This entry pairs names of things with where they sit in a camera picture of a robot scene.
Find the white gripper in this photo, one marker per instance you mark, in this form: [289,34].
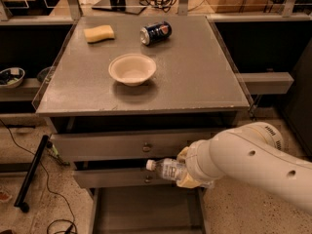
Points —
[194,164]

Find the clear plastic water bottle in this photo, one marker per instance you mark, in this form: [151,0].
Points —
[173,170]

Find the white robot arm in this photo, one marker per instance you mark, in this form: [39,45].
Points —
[253,154]

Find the top grey drawer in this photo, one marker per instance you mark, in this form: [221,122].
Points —
[127,145]

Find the grey drawer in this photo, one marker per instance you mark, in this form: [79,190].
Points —
[153,209]
[127,145]
[117,178]

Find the middle grey drawer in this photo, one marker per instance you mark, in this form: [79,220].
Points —
[117,178]

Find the bottom grey drawer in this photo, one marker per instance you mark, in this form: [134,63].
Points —
[153,209]

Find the grey drawer cabinet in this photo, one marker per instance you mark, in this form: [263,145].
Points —
[113,103]

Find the white paper bowl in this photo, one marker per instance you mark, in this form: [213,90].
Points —
[132,69]

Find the blue Pepsi can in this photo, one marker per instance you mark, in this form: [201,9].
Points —
[155,32]

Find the yellow sponge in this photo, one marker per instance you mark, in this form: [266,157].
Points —
[99,33]

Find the black bar on floor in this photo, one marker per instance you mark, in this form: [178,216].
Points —
[20,201]

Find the black monitor stand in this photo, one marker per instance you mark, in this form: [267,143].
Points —
[131,7]

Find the white bowl with items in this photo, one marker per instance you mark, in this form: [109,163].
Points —
[11,77]

